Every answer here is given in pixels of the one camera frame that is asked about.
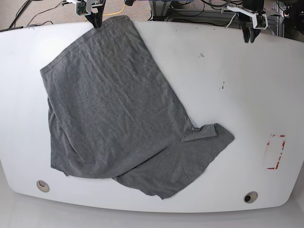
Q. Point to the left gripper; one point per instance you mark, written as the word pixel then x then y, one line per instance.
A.
pixel 247 11

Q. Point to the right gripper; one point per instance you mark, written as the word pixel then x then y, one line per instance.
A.
pixel 94 18

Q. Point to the grey t-shirt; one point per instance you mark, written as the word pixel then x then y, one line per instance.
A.
pixel 112 114

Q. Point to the red tape rectangle marking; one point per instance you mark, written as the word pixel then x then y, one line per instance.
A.
pixel 274 149

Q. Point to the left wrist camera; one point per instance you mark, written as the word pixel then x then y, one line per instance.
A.
pixel 262 22

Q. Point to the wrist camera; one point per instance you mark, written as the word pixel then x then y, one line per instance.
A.
pixel 81 8
pixel 262 22

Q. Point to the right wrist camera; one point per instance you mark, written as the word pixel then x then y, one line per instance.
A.
pixel 81 8

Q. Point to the aluminium frame stand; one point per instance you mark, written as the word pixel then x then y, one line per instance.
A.
pixel 213 12

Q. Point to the right table cable grommet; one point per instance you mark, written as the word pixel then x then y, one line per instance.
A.
pixel 250 197

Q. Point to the table cable grommet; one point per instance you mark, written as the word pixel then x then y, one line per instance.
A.
pixel 250 197
pixel 42 186

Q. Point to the left table cable grommet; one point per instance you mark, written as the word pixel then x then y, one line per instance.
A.
pixel 42 186

